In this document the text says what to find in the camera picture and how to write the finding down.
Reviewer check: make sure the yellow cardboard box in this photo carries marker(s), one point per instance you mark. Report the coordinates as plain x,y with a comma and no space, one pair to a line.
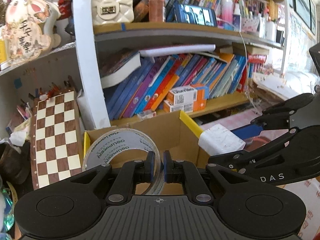
175,131

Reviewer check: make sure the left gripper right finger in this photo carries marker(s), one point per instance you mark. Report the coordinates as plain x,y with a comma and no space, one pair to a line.
185,173

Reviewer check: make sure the clear tape roll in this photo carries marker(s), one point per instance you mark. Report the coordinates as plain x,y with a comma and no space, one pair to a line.
120,140

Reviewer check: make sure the pink liquid bottle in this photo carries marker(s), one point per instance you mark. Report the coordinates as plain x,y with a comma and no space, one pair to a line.
157,10

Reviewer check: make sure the lower orange white carton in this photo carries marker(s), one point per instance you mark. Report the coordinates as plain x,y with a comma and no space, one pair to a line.
186,107

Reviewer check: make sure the white quilted handbag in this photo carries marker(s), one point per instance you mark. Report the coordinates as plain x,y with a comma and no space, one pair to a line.
112,11

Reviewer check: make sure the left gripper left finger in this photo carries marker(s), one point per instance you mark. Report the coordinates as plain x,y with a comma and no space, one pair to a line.
128,176

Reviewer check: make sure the white shelf upright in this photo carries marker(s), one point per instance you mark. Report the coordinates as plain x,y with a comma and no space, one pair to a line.
94,113

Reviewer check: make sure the wooden chessboard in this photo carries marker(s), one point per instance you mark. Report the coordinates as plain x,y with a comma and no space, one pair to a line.
56,150

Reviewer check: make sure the red thick books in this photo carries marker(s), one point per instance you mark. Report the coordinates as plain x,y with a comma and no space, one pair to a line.
253,62

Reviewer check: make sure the blue photo box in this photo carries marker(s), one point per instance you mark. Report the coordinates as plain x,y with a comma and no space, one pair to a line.
192,14

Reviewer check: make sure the white power adapter plug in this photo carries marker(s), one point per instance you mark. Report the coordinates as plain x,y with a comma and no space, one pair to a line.
219,140

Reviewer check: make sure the orange white carton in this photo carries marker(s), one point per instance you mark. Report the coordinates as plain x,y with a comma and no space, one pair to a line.
186,107
187,94

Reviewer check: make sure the row of leaning books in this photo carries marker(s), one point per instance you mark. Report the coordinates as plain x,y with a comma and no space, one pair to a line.
135,81

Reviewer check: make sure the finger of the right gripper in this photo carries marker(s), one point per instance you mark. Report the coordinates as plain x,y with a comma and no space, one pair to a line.
247,131
267,159

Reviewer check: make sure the small white eraser box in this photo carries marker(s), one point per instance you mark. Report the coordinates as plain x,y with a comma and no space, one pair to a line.
146,114

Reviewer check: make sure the upper orange white carton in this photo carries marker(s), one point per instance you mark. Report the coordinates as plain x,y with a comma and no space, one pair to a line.
187,94

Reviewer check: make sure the pile of papers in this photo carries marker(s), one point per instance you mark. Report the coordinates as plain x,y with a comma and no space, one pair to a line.
270,88

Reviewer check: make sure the decorated ceramic plaque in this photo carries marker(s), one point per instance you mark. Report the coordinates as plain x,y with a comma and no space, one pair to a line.
29,30

